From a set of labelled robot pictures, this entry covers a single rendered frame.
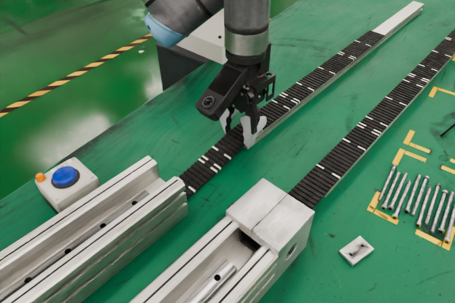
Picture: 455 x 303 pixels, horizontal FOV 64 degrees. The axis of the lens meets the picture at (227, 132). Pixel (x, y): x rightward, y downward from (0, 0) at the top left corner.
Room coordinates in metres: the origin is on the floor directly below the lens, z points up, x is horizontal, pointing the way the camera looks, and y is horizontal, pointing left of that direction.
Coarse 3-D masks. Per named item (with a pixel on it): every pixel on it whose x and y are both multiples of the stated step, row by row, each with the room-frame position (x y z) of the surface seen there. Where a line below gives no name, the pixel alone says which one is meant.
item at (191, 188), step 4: (180, 176) 0.48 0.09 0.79; (184, 176) 0.48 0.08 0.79; (180, 180) 0.47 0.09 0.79; (184, 180) 0.47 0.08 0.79; (188, 180) 0.47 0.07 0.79; (188, 184) 0.46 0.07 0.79; (192, 184) 0.46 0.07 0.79; (196, 184) 0.46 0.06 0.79; (188, 188) 0.45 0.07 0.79; (192, 188) 0.45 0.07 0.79; (196, 188) 0.45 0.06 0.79; (192, 192) 0.44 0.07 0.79
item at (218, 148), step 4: (216, 144) 0.55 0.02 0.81; (212, 148) 0.54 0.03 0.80; (216, 148) 0.54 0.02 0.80; (220, 148) 0.54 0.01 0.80; (224, 148) 0.54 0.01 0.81; (220, 152) 0.53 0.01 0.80; (224, 152) 0.53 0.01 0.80; (228, 152) 0.53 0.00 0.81; (232, 152) 0.53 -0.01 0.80; (224, 156) 0.52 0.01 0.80; (228, 156) 0.52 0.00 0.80; (232, 156) 0.52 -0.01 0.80
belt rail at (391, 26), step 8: (408, 8) 1.23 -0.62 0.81; (416, 8) 1.23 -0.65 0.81; (392, 16) 1.16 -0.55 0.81; (400, 16) 1.16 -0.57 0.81; (408, 16) 1.17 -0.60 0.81; (384, 24) 1.10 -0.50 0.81; (392, 24) 1.10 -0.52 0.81; (400, 24) 1.12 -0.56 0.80; (384, 32) 1.05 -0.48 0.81; (392, 32) 1.08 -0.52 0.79; (384, 40) 1.04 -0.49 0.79; (360, 56) 0.94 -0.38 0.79; (352, 64) 0.89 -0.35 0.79; (344, 72) 0.86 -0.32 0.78; (328, 80) 0.80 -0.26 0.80; (320, 88) 0.77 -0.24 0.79; (312, 96) 0.74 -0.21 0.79; (304, 104) 0.72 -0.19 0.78; (288, 112) 0.68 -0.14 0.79; (280, 120) 0.65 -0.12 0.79; (272, 128) 0.62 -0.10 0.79; (264, 136) 0.60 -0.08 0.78
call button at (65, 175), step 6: (60, 168) 0.44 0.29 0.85; (66, 168) 0.44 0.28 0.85; (72, 168) 0.44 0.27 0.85; (54, 174) 0.42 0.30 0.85; (60, 174) 0.42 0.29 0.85; (66, 174) 0.42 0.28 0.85; (72, 174) 0.42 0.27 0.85; (54, 180) 0.41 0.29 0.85; (60, 180) 0.41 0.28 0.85; (66, 180) 0.41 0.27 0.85; (72, 180) 0.42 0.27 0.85
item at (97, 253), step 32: (96, 192) 0.38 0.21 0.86; (128, 192) 0.40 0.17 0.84; (160, 192) 0.38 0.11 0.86; (64, 224) 0.32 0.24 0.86; (96, 224) 0.34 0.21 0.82; (128, 224) 0.32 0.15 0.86; (160, 224) 0.35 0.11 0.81; (0, 256) 0.26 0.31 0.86; (32, 256) 0.27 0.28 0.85; (64, 256) 0.26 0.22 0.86; (96, 256) 0.27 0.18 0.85; (128, 256) 0.30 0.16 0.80; (0, 288) 0.24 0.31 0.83; (32, 288) 0.22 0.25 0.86; (64, 288) 0.23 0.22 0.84; (96, 288) 0.26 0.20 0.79
